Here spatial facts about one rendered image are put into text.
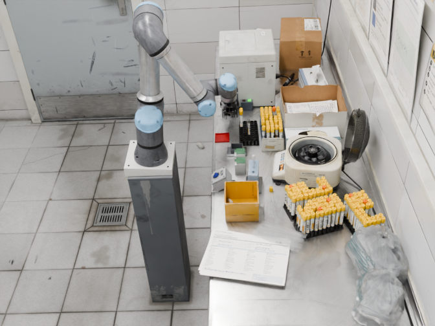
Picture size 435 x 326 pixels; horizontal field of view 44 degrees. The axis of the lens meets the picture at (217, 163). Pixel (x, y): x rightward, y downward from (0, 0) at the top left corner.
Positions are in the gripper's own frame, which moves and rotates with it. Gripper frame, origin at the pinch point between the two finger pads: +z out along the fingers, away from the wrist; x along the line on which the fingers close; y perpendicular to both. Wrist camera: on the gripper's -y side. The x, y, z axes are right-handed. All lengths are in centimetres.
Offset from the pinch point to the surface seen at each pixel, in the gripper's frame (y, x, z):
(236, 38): -37.6, 4.7, -7.6
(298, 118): 12.2, 31.3, -15.1
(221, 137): 14.7, -4.2, -3.3
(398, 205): 65, 59, -50
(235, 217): 63, 1, -34
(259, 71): -17.7, 15.4, -8.0
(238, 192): 51, 3, -29
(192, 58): -102, -28, 109
